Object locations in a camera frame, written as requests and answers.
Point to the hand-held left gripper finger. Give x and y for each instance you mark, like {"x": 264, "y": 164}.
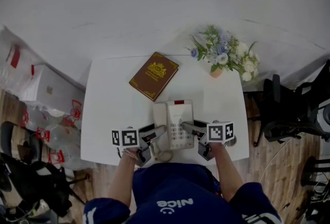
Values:
{"x": 158, "y": 132}

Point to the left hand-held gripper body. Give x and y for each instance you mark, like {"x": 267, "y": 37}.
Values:
{"x": 126, "y": 137}

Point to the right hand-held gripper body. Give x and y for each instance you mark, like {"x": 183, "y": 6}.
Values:
{"x": 219, "y": 131}

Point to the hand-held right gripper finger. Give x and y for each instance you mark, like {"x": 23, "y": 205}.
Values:
{"x": 189, "y": 126}

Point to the white telephone base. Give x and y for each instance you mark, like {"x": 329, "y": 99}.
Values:
{"x": 180, "y": 113}

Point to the white telephone handset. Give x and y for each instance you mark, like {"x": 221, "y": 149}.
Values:
{"x": 159, "y": 114}

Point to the person's right forearm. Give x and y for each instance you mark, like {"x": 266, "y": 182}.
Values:
{"x": 227, "y": 174}

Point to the person's left forearm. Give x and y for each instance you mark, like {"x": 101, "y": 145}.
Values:
{"x": 121, "y": 179}

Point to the white table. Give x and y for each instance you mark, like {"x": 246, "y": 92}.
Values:
{"x": 111, "y": 109}

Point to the brown hardcover book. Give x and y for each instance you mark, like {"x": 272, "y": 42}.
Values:
{"x": 153, "y": 76}

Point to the person's navy shirt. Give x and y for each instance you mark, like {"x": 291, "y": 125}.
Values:
{"x": 175, "y": 187}

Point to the pink vase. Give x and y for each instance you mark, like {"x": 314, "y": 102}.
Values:
{"x": 216, "y": 72}

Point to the pile of plastic bags and box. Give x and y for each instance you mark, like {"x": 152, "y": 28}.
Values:
{"x": 62, "y": 138}

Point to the white cardboard box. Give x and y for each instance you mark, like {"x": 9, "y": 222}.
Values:
{"x": 59, "y": 89}

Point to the blue and white flower bouquet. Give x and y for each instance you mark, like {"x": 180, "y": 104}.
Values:
{"x": 224, "y": 48}

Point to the black round stand base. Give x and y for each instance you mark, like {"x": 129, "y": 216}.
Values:
{"x": 309, "y": 171}

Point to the black office chair with headrest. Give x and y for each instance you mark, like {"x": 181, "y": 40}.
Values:
{"x": 312, "y": 89}

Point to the black folded chair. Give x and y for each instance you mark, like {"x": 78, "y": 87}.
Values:
{"x": 31, "y": 181}

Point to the clear bag of bottles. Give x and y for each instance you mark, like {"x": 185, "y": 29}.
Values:
{"x": 18, "y": 76}

